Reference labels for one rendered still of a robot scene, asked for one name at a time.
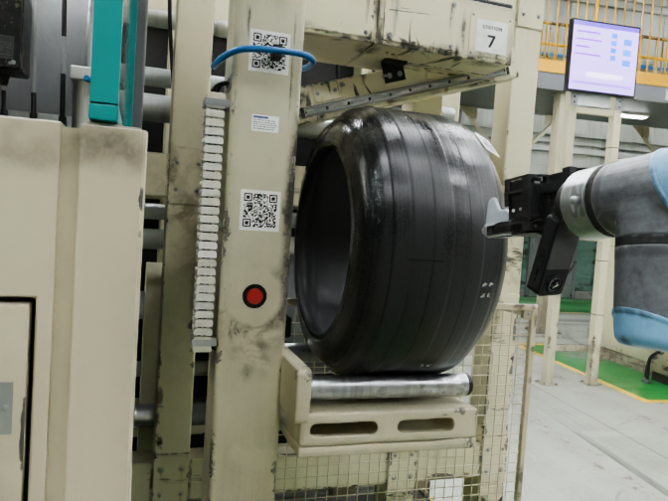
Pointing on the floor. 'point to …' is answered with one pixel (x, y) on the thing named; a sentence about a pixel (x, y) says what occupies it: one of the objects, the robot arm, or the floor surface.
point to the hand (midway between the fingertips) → (489, 235)
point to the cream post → (251, 263)
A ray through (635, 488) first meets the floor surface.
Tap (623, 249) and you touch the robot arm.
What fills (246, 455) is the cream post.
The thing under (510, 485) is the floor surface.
